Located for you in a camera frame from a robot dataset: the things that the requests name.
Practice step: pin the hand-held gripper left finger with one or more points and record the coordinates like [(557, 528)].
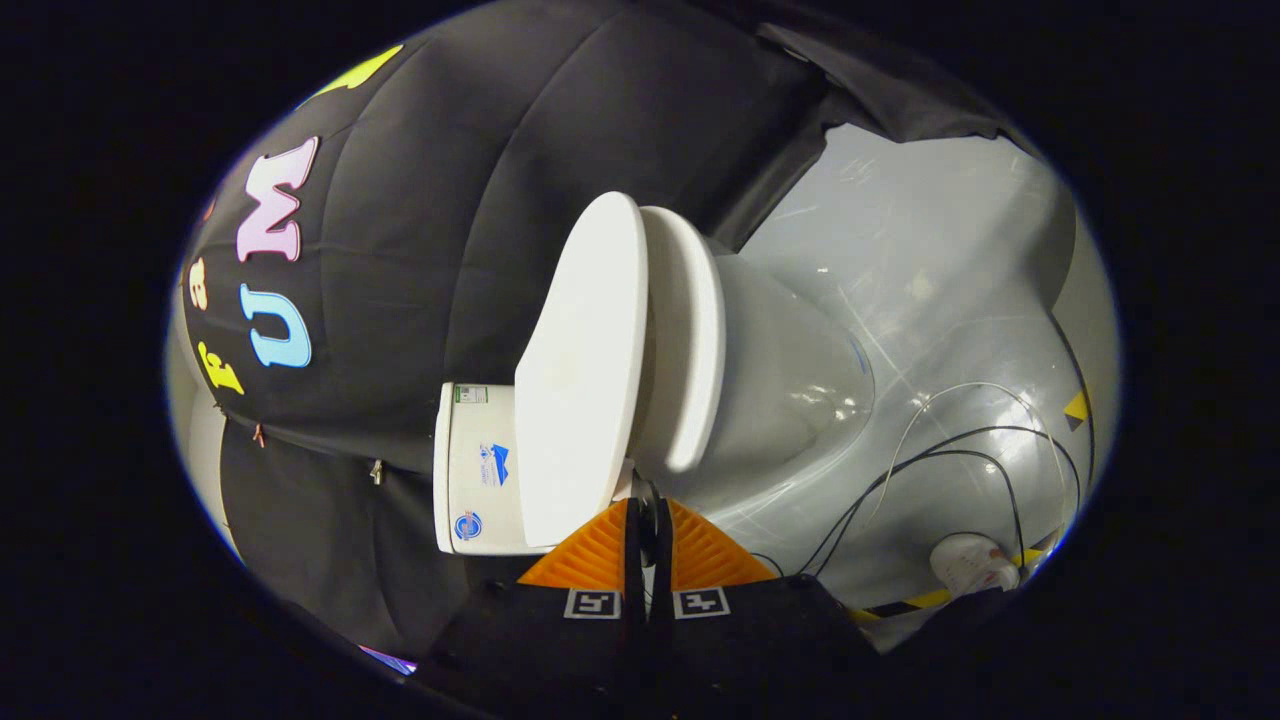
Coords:
[(634, 560)]

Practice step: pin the white rounded object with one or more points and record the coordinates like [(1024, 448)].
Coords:
[(970, 562)]

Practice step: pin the yellow black hazard tape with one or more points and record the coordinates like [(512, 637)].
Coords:
[(925, 600)]

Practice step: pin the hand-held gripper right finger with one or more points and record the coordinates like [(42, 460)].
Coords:
[(662, 560)]

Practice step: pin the white toilet with tank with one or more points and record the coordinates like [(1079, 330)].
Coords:
[(790, 380)]

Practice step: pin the white toilet seat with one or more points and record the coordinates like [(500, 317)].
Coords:
[(690, 330)]

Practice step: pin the black backdrop cloth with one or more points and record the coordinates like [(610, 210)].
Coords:
[(450, 250)]

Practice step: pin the white toilet lid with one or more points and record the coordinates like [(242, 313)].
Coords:
[(585, 370)]

